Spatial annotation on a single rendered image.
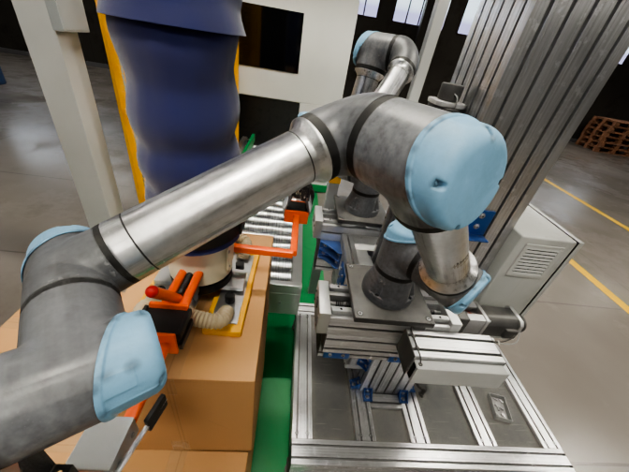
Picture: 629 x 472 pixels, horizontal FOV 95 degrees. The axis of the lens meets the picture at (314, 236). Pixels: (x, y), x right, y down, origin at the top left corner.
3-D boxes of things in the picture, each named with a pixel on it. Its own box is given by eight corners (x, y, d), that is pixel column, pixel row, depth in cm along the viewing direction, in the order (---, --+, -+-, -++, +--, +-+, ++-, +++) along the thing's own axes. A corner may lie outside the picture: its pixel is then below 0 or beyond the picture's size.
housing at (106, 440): (98, 427, 47) (90, 414, 45) (141, 429, 48) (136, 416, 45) (68, 480, 41) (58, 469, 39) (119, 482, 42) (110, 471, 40)
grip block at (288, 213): (285, 210, 113) (286, 199, 110) (307, 213, 114) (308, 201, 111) (284, 221, 106) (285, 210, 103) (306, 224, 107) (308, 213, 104)
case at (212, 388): (181, 298, 134) (169, 225, 111) (268, 302, 138) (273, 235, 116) (112, 449, 85) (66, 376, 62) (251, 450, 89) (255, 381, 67)
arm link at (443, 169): (441, 252, 77) (400, 70, 35) (495, 287, 68) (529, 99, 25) (410, 285, 77) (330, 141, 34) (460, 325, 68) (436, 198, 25)
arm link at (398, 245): (394, 247, 87) (409, 208, 79) (431, 274, 78) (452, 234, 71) (366, 258, 80) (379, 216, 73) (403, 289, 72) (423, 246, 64)
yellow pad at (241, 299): (231, 254, 103) (230, 243, 100) (259, 257, 104) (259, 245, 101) (201, 334, 75) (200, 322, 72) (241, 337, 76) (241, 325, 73)
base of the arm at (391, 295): (403, 275, 92) (415, 251, 87) (418, 312, 80) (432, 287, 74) (358, 271, 91) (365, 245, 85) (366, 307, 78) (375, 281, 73)
